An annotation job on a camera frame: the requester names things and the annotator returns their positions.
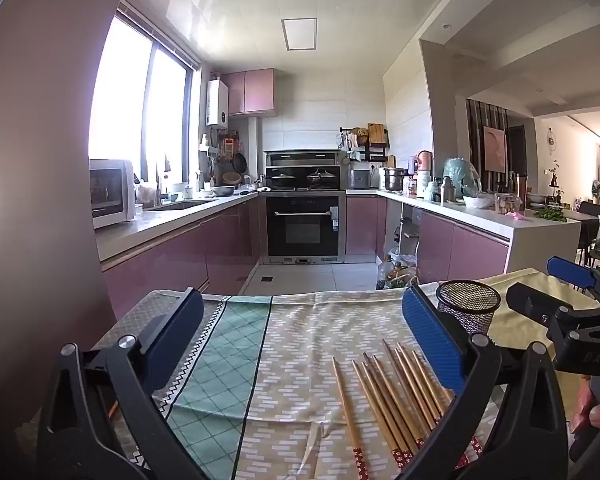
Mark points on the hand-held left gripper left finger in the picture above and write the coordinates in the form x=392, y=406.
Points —
x=175, y=340

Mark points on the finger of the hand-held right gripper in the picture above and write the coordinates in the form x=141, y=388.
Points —
x=570, y=270
x=530, y=302

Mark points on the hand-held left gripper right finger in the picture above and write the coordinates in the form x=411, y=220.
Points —
x=435, y=340

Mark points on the black mesh utensil holder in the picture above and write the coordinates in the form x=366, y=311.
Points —
x=467, y=310

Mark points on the bunch of wooden chopsticks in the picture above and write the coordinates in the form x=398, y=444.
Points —
x=390, y=400

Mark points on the yellow cloth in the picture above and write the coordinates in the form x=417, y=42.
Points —
x=515, y=332

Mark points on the black dining chair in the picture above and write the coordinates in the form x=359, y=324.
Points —
x=587, y=220

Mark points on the green leafy vegetables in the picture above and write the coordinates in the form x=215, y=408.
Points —
x=550, y=214

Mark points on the plastic bags of vegetables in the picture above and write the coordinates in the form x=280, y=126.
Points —
x=406, y=267

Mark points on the pink sink cabinet run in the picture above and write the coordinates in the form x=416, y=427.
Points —
x=180, y=260

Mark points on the clear plastic bottle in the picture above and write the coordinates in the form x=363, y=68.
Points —
x=386, y=272

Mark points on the pink peninsula cabinet run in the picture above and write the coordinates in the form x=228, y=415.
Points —
x=460, y=247

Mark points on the clear food container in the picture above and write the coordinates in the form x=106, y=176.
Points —
x=509, y=204

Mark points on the brown tumbler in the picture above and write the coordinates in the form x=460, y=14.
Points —
x=521, y=185

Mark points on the white bowl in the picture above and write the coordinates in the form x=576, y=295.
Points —
x=477, y=202

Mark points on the green beige patterned tablecloth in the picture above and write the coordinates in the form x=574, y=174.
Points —
x=290, y=340

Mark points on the steel thermos flask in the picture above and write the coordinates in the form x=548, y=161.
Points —
x=447, y=191

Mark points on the teal appliance under plastic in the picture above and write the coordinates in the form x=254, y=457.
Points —
x=460, y=175

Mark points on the steel bowl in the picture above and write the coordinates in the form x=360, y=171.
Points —
x=223, y=191

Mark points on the white microwave oven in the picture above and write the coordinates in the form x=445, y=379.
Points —
x=110, y=192

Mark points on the steel stockpot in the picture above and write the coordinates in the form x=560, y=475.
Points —
x=395, y=179

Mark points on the black integrated stove oven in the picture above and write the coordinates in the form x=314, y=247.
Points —
x=302, y=230

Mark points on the woven basket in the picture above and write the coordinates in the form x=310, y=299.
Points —
x=231, y=178

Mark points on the pink kettle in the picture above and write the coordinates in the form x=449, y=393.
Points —
x=423, y=161

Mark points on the silver rice cooker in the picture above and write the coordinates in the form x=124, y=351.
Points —
x=359, y=179

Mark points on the black frying pan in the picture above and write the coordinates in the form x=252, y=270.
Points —
x=239, y=163

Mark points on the black pot glass lid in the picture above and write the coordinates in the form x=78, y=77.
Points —
x=321, y=176
x=283, y=178

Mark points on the grey refrigerator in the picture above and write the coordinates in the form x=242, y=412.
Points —
x=40, y=185

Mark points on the wooden cutting board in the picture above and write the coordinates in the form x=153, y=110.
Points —
x=376, y=133

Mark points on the white gas water heater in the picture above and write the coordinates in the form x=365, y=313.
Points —
x=217, y=102

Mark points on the kitchen window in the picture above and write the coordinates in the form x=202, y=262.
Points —
x=130, y=100

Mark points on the ceiling light panel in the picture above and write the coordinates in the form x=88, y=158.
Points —
x=299, y=35

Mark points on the wall clock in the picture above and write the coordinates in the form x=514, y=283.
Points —
x=551, y=140

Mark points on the framed wall picture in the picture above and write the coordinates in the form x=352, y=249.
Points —
x=494, y=149

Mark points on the dark striped wall panel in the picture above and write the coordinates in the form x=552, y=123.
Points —
x=475, y=135

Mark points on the black wall rack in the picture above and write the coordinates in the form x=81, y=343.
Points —
x=377, y=152

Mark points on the pink wall cabinet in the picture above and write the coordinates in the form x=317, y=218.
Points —
x=252, y=91

